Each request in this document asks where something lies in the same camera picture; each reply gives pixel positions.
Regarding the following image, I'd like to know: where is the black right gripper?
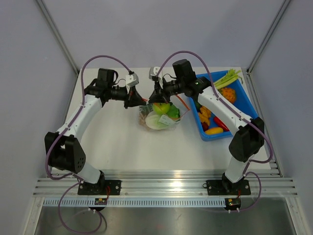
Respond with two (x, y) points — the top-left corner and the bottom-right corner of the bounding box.
(150, 77), (185, 104)

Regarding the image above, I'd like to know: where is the green apple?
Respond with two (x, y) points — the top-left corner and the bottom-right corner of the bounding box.
(152, 103), (171, 115)

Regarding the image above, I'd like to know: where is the clear zip bag orange zipper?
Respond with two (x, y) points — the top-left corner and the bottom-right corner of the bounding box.
(138, 95), (191, 131)

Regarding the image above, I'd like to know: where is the longan bunch with leaves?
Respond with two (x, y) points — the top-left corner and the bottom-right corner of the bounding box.
(138, 109), (148, 127)

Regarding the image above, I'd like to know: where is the napa cabbage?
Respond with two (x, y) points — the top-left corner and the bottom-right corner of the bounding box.
(145, 103), (181, 130)

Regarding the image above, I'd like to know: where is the green scallion bunch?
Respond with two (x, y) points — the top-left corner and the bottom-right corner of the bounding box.
(139, 104), (153, 115)

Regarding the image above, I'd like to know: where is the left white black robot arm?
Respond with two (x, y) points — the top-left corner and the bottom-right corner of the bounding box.
(45, 69), (146, 195)

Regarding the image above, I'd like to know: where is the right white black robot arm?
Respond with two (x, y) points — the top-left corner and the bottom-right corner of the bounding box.
(149, 59), (264, 194)

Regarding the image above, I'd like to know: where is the dark green cucumber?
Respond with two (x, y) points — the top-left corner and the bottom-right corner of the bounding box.
(194, 101), (201, 110)

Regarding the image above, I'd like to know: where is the orange ginger root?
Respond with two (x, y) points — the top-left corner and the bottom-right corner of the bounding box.
(198, 106), (211, 126)

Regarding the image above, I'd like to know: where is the yellow orange pineapple piece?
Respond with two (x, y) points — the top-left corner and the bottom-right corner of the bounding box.
(219, 87), (237, 104)

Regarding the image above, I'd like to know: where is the light green leafy vegetable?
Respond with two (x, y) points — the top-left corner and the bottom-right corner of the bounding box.
(214, 69), (240, 90)

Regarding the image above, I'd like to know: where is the dark purple fruit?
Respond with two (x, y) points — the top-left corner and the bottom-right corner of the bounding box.
(201, 122), (209, 131)

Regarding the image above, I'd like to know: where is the red chili pepper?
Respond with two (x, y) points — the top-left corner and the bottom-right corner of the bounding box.
(213, 116), (229, 132)

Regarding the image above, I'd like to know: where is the yellow mango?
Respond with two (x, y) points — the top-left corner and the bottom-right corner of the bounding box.
(205, 127), (224, 135)

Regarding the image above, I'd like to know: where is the blue plastic bin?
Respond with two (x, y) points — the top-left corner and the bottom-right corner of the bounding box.
(188, 70), (258, 141)

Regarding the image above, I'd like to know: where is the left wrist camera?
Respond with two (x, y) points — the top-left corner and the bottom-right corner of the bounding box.
(125, 73), (139, 92)

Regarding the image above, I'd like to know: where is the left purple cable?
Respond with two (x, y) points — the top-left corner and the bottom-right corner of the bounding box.
(45, 55), (134, 231)

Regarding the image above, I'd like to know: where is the purple cable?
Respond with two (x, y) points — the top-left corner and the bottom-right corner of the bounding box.
(45, 55), (134, 231)
(156, 50), (274, 212)

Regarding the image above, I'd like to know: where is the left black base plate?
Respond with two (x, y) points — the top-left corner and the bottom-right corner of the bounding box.
(78, 180), (122, 196)

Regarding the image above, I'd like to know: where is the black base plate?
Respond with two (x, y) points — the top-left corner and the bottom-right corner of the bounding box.
(202, 179), (251, 196)
(78, 180), (122, 196)

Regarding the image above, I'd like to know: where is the aluminium rail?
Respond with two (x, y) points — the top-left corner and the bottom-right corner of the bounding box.
(32, 170), (298, 198)

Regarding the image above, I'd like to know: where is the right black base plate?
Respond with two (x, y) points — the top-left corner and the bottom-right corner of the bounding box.
(202, 179), (251, 196)

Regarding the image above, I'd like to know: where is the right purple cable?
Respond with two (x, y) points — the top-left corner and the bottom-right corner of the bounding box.
(156, 50), (274, 212)

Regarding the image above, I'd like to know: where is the white slotted cable duct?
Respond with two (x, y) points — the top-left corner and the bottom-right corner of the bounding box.
(44, 197), (225, 208)

